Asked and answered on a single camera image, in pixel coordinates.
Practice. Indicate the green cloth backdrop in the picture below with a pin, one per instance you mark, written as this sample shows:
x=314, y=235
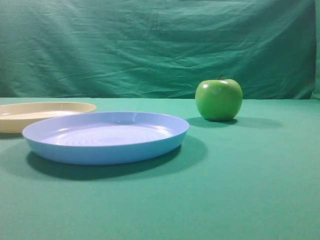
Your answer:
x=158, y=48

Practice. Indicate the blue plastic plate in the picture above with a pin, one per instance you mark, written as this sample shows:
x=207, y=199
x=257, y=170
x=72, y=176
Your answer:
x=106, y=138

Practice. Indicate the pale yellow plastic plate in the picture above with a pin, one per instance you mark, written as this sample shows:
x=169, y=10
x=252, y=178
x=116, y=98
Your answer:
x=15, y=117

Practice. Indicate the green apple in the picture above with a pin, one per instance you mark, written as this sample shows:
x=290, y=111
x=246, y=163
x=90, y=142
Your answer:
x=218, y=100

